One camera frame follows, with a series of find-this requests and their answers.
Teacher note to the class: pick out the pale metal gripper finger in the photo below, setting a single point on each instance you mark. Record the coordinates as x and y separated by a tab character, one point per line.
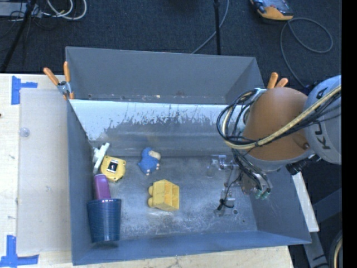
227	198
226	163

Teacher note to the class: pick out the yellow toy block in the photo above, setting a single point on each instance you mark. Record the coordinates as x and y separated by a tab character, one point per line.
164	195

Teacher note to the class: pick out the grey metal bin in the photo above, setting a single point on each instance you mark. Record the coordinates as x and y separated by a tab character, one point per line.
167	121

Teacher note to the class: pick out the blue toy animal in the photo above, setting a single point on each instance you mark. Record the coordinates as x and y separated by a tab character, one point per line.
149	160

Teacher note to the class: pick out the yellow tape measure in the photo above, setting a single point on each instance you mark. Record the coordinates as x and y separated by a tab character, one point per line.
113	167

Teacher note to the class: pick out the dark blue ribbed cup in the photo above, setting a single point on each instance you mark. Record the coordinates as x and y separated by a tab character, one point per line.
104	219

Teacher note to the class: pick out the purple cylinder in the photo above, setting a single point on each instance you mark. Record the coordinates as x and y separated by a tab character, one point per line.
101	187

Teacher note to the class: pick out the white plastic piece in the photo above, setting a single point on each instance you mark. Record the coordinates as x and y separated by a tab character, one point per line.
99	153

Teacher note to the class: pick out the pale wood flat board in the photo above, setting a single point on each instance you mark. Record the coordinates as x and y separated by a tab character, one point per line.
42	177

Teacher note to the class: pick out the black cylinder on white bracket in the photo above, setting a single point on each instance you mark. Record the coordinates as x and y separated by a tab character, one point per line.
297	166

